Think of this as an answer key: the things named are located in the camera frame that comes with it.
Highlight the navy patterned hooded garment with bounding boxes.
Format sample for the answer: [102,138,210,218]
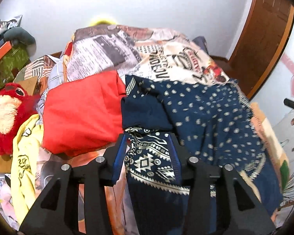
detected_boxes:
[121,75,282,234]

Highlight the red folded garment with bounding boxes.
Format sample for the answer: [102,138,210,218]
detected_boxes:
[42,70,125,156]

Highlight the brown wooden door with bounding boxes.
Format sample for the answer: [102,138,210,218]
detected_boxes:
[229,0,294,99]

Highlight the orange box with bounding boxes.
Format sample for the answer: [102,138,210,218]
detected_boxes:
[0,41,12,60]

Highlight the red plush toy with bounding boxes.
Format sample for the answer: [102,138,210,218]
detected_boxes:
[0,83,40,155]

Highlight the green patterned bag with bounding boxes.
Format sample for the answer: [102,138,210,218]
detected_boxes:
[0,44,30,89]

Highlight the printed newspaper pattern bedspread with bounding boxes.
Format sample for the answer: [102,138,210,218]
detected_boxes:
[35,25,282,234]

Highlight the white cabinet with stickers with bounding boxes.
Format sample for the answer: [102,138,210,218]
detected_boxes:
[273,111,294,162]

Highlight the yellow garment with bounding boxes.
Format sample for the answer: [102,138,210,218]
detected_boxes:
[11,114,43,224]

